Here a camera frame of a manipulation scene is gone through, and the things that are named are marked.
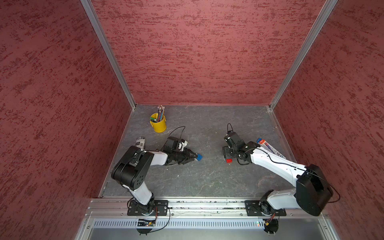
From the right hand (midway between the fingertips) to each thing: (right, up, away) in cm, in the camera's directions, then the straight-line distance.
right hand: (228, 153), depth 87 cm
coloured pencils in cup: (-43, +27, +10) cm, 51 cm away
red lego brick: (0, -4, 0) cm, 4 cm away
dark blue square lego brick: (-18, -3, +3) cm, 18 cm away
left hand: (-20, -5, +2) cm, 21 cm away
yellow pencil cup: (-46, +15, +16) cm, 51 cm away
